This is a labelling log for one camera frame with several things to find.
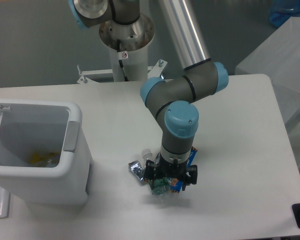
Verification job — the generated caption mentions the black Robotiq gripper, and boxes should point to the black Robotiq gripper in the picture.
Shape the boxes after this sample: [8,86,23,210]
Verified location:
[143,158,198,191]

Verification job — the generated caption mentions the blue snack wrapper bag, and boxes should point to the blue snack wrapper bag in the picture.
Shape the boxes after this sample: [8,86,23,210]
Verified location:
[168,147,198,193]

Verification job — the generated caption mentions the crushed clear plastic bottle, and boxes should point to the crushed clear plastic bottle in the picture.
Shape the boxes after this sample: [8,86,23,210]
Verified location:
[141,148,171,202]

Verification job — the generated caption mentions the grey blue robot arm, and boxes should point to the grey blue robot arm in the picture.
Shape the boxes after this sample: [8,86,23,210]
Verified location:
[68,0,229,188]

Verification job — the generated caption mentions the white plastic trash can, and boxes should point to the white plastic trash can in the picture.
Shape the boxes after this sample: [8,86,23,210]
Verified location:
[0,98,93,205]

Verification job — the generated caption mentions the yellow trash inside can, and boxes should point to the yellow trash inside can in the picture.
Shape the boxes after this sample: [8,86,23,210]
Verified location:
[28,152,61,168]

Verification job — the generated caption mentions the silver foil wrapper piece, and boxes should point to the silver foil wrapper piece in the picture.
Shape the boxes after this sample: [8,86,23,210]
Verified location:
[128,160,147,185]

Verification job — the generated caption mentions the translucent white storage box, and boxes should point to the translucent white storage box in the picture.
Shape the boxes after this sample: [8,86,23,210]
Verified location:
[235,17,300,173]

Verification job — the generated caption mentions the blue water jug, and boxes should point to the blue water jug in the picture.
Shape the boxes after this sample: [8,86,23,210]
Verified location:
[268,0,300,28]

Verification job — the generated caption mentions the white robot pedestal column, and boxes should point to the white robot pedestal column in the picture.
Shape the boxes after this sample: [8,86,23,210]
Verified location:
[109,46,148,82]

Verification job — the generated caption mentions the white pedestal mounting bracket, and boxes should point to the white pedestal mounting bracket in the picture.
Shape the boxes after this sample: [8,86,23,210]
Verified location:
[76,59,168,84]

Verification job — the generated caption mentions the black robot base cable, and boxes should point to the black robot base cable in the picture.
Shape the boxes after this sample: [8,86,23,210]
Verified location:
[115,38,130,82]

